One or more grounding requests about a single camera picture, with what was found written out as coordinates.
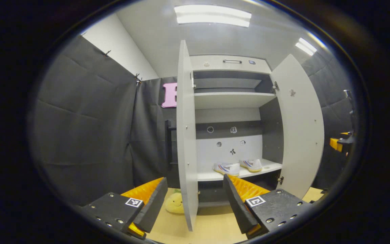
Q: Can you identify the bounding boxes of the grey cabinet drawer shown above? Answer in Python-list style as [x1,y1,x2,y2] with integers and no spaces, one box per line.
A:
[190,55,272,74]

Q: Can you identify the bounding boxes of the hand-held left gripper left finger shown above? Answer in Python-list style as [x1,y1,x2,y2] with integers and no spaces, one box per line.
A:
[79,177,169,240]

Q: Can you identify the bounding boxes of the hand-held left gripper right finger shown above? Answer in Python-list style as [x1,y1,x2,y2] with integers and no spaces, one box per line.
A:
[222,174,313,240]

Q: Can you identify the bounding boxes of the large ceiling light panel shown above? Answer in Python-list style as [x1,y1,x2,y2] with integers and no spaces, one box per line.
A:
[175,5,252,28]

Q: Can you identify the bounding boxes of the yellow plush toy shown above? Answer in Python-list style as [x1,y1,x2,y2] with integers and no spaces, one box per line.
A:
[165,190,185,214]

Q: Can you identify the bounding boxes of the white canvas shoe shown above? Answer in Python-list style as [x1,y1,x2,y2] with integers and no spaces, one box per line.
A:
[239,159,263,172]
[214,162,240,177]

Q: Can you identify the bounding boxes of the black door handle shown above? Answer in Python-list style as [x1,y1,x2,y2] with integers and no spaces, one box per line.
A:
[164,120,178,170]

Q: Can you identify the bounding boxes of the grey shoe cabinet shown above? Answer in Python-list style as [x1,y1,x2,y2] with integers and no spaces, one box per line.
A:
[190,54,283,208]

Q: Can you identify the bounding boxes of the grey cabinet door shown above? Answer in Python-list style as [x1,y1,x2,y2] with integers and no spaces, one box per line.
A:
[176,40,199,232]
[270,54,325,200]

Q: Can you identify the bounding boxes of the small ceiling light panel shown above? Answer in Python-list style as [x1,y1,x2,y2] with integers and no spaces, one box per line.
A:
[295,37,317,56]

